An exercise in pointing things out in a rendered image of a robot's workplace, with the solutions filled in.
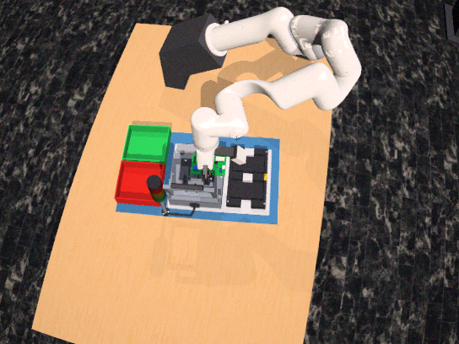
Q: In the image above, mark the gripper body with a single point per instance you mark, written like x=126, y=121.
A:
x=205, y=158

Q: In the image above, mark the green open bin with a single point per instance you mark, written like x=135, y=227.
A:
x=147, y=142

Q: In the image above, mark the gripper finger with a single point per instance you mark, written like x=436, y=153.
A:
x=206, y=174

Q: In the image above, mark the red open bin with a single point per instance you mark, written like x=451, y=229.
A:
x=131, y=184

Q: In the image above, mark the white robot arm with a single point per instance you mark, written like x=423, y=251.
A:
x=303, y=36

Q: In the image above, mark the green circuit board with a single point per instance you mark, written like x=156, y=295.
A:
x=218, y=166

